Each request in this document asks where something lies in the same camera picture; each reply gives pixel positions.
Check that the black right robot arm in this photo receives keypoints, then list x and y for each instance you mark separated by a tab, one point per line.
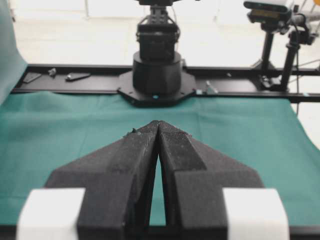
157	35

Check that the camera on black stand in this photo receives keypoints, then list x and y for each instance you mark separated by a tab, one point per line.
274	16

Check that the metal clamp on rail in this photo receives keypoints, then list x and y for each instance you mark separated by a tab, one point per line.
208	89

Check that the black flat bracket on rail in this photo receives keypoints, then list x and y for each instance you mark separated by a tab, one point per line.
75	76

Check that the black stand pole with cable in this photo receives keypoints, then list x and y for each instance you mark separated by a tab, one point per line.
301	35

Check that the small metal bolt on rail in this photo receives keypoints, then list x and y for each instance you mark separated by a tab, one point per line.
52	72

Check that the black mounting rail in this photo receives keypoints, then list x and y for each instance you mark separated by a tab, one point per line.
231	82

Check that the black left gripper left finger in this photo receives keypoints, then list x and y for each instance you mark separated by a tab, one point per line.
118	181

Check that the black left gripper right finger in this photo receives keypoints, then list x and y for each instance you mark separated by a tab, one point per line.
194	176

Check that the green table cloth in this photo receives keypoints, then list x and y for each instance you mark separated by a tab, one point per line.
42	131

